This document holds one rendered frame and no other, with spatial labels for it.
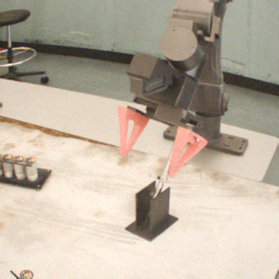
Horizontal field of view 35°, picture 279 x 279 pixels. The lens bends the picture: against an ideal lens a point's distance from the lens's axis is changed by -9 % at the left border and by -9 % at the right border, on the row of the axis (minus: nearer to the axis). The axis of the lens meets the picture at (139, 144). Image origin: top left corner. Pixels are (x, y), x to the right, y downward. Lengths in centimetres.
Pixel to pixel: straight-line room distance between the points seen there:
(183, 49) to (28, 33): 373
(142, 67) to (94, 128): 51
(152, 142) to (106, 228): 32
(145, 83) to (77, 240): 30
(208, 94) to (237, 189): 22
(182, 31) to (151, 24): 294
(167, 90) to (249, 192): 32
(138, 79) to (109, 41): 318
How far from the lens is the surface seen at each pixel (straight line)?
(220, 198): 92
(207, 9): 78
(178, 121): 70
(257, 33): 333
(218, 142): 109
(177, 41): 68
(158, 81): 69
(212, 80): 101
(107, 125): 118
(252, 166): 104
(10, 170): 96
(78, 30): 399
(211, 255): 79
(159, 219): 82
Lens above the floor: 128
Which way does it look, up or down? 29 degrees down
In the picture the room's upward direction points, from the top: straight up
